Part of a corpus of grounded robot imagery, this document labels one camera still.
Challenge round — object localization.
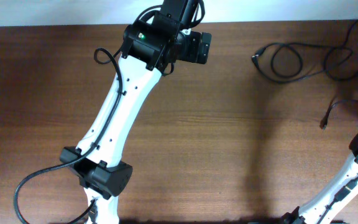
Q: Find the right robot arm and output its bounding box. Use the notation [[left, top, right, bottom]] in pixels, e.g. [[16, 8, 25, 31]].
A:
[[280, 133, 358, 224]]

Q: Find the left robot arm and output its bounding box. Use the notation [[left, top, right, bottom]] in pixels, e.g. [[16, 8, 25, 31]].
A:
[[60, 0, 212, 223]]

